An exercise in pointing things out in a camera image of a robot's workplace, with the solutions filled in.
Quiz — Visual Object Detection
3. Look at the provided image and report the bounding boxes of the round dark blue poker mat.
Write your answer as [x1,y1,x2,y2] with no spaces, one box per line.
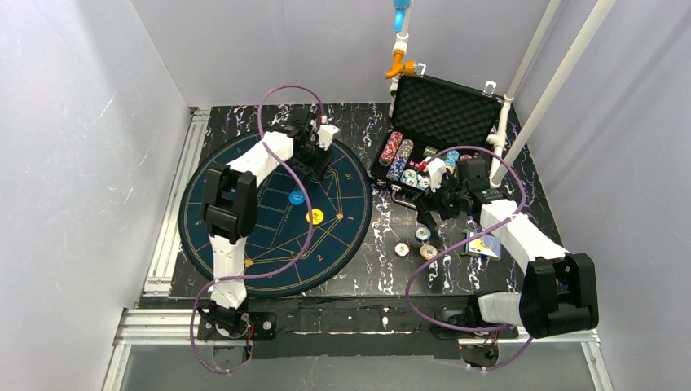
[178,131,372,297]

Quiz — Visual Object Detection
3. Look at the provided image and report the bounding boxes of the aluminium rail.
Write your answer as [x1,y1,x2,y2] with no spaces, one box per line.
[103,307,613,390]
[142,108,211,297]

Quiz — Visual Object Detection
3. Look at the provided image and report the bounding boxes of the yellow big blind button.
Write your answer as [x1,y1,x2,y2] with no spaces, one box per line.
[306,209,324,226]

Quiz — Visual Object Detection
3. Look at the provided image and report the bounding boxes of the green chip row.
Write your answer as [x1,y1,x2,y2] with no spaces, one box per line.
[423,146,438,159]

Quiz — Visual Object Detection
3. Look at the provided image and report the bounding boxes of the red white chip row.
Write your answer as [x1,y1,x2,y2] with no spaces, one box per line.
[378,130,403,166]

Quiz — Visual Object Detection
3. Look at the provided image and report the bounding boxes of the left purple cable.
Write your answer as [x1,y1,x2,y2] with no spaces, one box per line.
[188,85,326,376]

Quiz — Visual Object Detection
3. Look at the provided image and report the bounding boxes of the aluminium rail left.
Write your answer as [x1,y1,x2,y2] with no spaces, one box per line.
[142,108,211,297]

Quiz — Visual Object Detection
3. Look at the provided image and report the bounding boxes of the purple cable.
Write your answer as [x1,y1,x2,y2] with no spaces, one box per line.
[188,85,326,376]
[404,145,535,373]

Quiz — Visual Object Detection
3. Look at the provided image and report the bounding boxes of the light blue chip row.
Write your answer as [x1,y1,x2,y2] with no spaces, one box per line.
[444,150,460,174]

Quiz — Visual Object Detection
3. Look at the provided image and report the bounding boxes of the aluminium rail front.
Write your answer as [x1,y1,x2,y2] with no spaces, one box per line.
[103,307,613,390]

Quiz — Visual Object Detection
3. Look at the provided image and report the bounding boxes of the white pvc pipe frame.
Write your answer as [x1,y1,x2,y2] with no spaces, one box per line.
[500,1,627,196]

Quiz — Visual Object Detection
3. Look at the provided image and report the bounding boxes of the light blue poker chip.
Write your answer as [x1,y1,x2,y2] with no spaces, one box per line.
[415,226,432,242]

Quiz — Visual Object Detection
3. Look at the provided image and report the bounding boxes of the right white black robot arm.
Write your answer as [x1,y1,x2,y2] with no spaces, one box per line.
[414,158,599,339]

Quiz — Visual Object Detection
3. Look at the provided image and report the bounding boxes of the playing card deck box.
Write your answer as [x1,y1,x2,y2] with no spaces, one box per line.
[465,231,503,261]

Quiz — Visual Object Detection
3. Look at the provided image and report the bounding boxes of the orange poker chip stack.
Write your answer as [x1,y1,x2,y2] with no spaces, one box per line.
[420,244,438,261]

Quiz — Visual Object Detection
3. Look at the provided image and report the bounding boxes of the loose light blue chips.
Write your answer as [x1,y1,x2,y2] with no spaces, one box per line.
[400,169,430,190]

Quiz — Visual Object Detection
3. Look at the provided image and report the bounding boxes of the blue small blind button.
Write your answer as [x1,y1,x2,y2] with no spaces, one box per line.
[288,190,306,205]

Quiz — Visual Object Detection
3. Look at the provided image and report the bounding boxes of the orange pipe clamp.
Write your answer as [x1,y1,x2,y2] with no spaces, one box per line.
[385,49,417,79]

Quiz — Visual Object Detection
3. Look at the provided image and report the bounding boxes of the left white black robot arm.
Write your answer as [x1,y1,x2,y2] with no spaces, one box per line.
[201,111,340,310]

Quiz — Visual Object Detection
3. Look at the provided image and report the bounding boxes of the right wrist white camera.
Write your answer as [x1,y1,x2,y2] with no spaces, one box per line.
[425,158,447,192]

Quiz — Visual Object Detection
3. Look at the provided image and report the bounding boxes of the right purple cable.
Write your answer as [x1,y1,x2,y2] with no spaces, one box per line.
[404,145,535,373]

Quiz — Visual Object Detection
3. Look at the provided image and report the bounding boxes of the black poker chip case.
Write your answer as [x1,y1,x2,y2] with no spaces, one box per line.
[369,73,504,196]

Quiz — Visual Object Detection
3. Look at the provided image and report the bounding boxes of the red white poker chip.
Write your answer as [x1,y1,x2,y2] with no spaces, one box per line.
[394,242,411,257]

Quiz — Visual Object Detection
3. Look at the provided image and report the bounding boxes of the chrome case handle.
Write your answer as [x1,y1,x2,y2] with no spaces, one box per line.
[390,184,418,210]

